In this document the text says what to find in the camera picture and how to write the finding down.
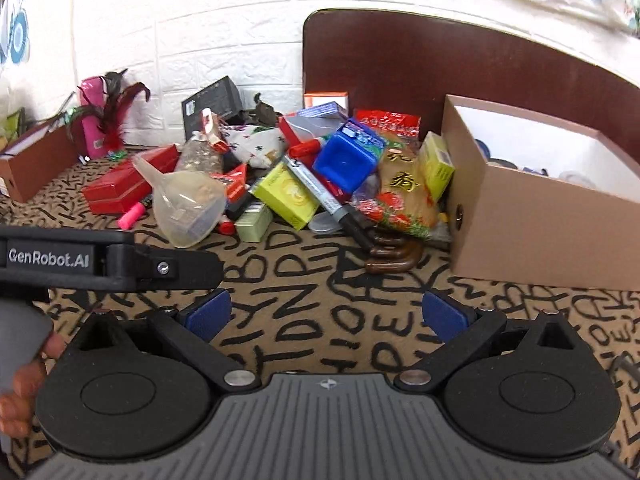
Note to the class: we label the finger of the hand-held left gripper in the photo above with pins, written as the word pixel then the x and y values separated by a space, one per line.
pixel 185 267

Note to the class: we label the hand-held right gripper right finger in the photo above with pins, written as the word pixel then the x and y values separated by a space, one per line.
pixel 445 311

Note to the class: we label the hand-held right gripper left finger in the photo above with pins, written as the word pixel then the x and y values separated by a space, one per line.
pixel 206 312

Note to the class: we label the tan cardboard box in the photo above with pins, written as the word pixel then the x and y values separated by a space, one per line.
pixel 520 225

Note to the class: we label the blue plastic container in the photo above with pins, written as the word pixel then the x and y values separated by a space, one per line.
pixel 345 157

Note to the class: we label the person's left hand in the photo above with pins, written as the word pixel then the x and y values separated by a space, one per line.
pixel 22 385

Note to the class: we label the clear plastic funnel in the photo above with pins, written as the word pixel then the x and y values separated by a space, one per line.
pixel 187 205

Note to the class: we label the pink highlighter pen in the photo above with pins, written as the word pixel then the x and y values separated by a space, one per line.
pixel 131 216

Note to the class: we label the brown wooden hook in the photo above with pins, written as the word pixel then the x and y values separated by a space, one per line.
pixel 392 257

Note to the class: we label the pale green small box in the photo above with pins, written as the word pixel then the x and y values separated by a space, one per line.
pixel 252 224

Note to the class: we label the brown open cardboard box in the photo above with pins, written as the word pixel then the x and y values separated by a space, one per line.
pixel 35 162

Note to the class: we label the red rectangular box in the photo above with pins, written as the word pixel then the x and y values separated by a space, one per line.
pixel 117 187

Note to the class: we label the tan letter-print blanket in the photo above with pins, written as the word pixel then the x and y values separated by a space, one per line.
pixel 310 305

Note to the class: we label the clear bag of nuts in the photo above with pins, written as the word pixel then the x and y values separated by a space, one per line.
pixel 200 155

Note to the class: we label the yellow-green carton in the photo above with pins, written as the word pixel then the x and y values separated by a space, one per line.
pixel 287 197
pixel 437 165

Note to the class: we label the red and yellow snack bag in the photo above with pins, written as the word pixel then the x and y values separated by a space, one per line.
pixel 405 185

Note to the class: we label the red and white small pack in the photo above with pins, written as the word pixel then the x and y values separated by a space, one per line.
pixel 215 132

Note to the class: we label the white star-print pouch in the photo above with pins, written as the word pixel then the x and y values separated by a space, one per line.
pixel 255 145

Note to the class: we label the clear round lid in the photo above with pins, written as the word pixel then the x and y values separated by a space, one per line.
pixel 325 223

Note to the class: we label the pink bottle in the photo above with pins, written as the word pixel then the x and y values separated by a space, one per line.
pixel 92 120

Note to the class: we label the grey marker pen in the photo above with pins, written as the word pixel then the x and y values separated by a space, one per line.
pixel 320 192

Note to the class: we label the black box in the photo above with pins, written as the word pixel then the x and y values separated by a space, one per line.
pixel 212 105

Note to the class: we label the red and black feathers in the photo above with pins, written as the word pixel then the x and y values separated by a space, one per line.
pixel 120 110

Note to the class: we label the dark animal figurine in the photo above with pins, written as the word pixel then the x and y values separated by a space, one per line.
pixel 265 110

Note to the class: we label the red and blue flat box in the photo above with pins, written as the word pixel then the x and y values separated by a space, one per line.
pixel 305 122

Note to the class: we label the orange and white box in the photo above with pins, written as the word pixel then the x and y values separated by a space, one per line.
pixel 325 98

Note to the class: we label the brown wooden headboard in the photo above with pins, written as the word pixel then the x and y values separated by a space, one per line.
pixel 450 60

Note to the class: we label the blue wall sticker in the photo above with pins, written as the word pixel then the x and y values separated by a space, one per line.
pixel 14 25

